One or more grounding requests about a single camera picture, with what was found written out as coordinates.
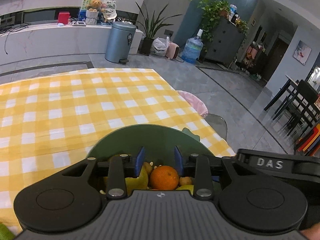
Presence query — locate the orange mandarin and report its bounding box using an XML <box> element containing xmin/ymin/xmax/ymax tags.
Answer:
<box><xmin>149</xmin><ymin>165</ymin><xmax>179</xmax><ymax>191</ymax></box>

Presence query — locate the small brown longan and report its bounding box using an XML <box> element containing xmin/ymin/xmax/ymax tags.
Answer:
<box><xmin>179</xmin><ymin>177</ymin><xmax>193</xmax><ymax>186</ymax></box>

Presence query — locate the yellow-green mango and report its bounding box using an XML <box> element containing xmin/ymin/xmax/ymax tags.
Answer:
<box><xmin>103</xmin><ymin>159</ymin><xmax>149</xmax><ymax>199</ymax></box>

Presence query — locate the green plastic bowl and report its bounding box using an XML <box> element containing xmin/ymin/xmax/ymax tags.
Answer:
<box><xmin>86</xmin><ymin>124</ymin><xmax>221</xmax><ymax>198</ymax></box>

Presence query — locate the transparent grey chair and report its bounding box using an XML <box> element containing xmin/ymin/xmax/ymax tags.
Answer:
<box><xmin>204</xmin><ymin>114</ymin><xmax>228</xmax><ymax>140</ymax></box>

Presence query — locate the yellow checkered tablecloth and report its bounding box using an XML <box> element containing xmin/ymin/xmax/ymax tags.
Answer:
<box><xmin>1</xmin><ymin>68</ymin><xmax>234</xmax><ymax>234</ymax></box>

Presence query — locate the black dining chair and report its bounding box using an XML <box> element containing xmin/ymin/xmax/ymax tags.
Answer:
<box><xmin>264</xmin><ymin>76</ymin><xmax>319</xmax><ymax>137</ymax></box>

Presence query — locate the blue water jug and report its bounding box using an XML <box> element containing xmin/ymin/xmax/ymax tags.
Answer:
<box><xmin>181</xmin><ymin>29</ymin><xmax>203</xmax><ymax>64</ymax></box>

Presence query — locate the pink small appliance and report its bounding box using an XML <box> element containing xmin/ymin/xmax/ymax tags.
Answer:
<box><xmin>165</xmin><ymin>42</ymin><xmax>180</xmax><ymax>60</ymax></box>

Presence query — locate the white plastic bag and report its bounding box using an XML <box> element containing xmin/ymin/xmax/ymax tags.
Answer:
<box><xmin>150</xmin><ymin>36</ymin><xmax>170</xmax><ymax>57</ymax></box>

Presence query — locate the blue-grey pedal bin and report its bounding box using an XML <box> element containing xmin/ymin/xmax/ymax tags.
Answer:
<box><xmin>105</xmin><ymin>22</ymin><xmax>137</xmax><ymax>64</ymax></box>

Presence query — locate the dark grey drawer cabinet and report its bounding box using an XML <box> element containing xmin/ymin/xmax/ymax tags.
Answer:
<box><xmin>204</xmin><ymin>17</ymin><xmax>245</xmax><ymax>65</ymax></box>

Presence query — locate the green cucumber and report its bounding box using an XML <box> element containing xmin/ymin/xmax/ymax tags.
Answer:
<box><xmin>0</xmin><ymin>223</ymin><xmax>15</xmax><ymax>240</ymax></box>

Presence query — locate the potted long-leaf plant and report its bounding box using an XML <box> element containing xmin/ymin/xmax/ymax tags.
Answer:
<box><xmin>136</xmin><ymin>2</ymin><xmax>182</xmax><ymax>56</ymax></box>

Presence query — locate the white long tv counter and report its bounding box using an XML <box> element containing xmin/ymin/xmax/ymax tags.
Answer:
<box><xmin>0</xmin><ymin>21</ymin><xmax>144</xmax><ymax>67</ymax></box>

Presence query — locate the green ivy plant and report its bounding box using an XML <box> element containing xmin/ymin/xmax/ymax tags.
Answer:
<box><xmin>197</xmin><ymin>0</ymin><xmax>250</xmax><ymax>43</ymax></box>

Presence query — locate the teddy bear bouquet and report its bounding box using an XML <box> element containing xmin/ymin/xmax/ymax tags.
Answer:
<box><xmin>85</xmin><ymin>0</ymin><xmax>103</xmax><ymax>25</ymax></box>

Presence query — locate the red box on counter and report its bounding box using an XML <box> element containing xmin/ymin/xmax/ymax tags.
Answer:
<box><xmin>58</xmin><ymin>11</ymin><xmax>70</xmax><ymax>25</ymax></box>

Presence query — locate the framed wall picture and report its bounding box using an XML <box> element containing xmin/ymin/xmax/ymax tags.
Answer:
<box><xmin>293</xmin><ymin>41</ymin><xmax>312</xmax><ymax>65</ymax></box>

